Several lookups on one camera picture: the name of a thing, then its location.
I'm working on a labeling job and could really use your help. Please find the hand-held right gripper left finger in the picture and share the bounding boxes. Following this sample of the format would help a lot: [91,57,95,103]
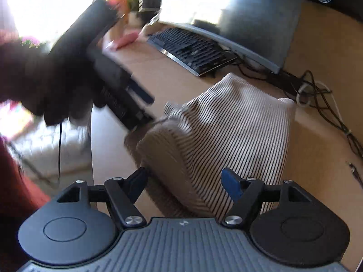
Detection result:
[57,167,148,229]

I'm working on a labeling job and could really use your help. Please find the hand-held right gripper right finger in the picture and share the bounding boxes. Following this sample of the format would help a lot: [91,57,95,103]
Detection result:
[221,168,312,228]

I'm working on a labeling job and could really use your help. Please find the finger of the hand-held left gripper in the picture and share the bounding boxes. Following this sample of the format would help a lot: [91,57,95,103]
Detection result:
[128,74,155,105]

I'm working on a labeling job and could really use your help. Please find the beige striped pants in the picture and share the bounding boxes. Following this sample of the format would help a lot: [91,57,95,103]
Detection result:
[124,73,297,219]

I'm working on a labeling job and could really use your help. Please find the person's left hand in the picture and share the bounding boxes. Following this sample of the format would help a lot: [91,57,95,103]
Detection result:
[20,45,96,127]

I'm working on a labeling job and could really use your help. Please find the small pale pink object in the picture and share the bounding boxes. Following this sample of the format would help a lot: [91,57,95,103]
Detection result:
[103,31,139,49]

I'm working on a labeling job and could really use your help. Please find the black mechanical keyboard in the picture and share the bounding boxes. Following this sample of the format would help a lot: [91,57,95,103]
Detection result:
[146,28,238,78]

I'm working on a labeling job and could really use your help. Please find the small black box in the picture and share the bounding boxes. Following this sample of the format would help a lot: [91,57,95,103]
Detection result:
[138,0,162,13]

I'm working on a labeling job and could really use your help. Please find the white textured rug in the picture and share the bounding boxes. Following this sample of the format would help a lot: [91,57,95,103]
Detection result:
[6,119,94,182]

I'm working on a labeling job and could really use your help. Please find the person's red clothing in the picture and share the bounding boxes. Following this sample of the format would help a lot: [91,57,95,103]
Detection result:
[0,136,51,261]

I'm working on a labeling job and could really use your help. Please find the black curved computer monitor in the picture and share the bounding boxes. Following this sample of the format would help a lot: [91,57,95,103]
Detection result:
[159,0,308,74]

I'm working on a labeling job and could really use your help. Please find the white power cable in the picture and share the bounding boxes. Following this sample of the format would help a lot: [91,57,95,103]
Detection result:
[296,82,341,114]

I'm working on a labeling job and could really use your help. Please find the black cable bundle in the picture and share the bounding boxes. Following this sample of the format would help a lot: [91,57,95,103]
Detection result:
[235,58,363,165]

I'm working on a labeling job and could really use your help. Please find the black cable plug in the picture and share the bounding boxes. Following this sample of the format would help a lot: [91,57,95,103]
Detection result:
[346,161,363,185]

